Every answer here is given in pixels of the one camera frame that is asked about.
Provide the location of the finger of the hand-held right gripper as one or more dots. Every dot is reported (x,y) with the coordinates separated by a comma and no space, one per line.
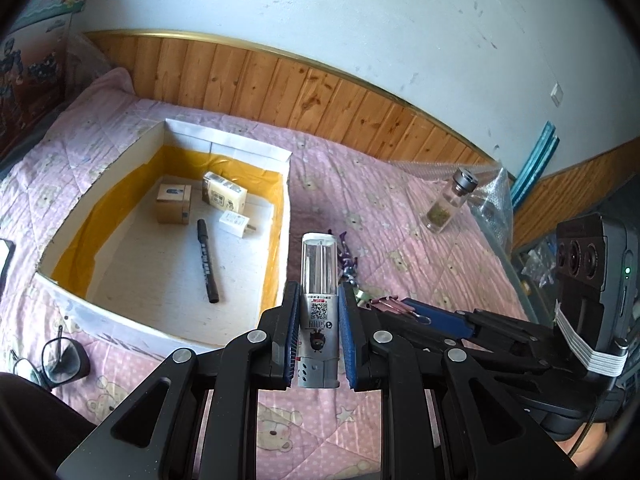
(510,357)
(440,317)

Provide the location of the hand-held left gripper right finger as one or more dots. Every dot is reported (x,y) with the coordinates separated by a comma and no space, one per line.
(347,335)

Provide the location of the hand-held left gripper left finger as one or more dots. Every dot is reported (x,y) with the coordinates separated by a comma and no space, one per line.
(290,335)

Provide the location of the grey and clear handheld device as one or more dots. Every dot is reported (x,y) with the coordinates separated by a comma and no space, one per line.
(319,310)

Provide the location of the pink and white clip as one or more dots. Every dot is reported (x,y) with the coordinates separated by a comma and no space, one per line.
(390,305)

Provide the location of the purple striped doll legs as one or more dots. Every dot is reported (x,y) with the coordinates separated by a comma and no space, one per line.
(350,265)

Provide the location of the black marker pen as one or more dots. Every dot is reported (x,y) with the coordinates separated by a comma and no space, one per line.
(207,260)

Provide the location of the white charger plug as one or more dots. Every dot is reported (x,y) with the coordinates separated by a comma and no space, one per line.
(234,222)

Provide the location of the small cream carton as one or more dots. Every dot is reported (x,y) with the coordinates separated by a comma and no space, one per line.
(225,197)

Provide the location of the white cardboard box yellow tape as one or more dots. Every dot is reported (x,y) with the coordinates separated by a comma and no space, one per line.
(150,270)

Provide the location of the small brown cardboard box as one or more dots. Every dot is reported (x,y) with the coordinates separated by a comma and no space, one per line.
(172,205)

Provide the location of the person's right forearm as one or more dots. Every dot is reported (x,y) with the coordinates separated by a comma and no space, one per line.
(585,442)

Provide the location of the green round tag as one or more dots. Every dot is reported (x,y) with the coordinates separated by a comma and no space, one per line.
(362,294)

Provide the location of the glass bottle with metal cap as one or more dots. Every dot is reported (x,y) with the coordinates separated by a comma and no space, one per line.
(442,210)

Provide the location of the teal strips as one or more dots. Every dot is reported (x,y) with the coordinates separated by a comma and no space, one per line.
(537,157)

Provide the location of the pink bear-print quilt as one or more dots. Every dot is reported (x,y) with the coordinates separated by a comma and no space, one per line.
(375,200)

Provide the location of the black eyeglasses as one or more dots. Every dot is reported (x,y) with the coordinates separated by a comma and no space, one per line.
(65,362)

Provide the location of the black smartphone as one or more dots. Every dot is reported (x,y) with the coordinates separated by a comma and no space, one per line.
(5,257)

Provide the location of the superhero toy box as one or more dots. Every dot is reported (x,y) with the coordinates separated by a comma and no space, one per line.
(30,75)

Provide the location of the white wall socket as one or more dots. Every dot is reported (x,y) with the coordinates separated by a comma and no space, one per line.
(556,95)

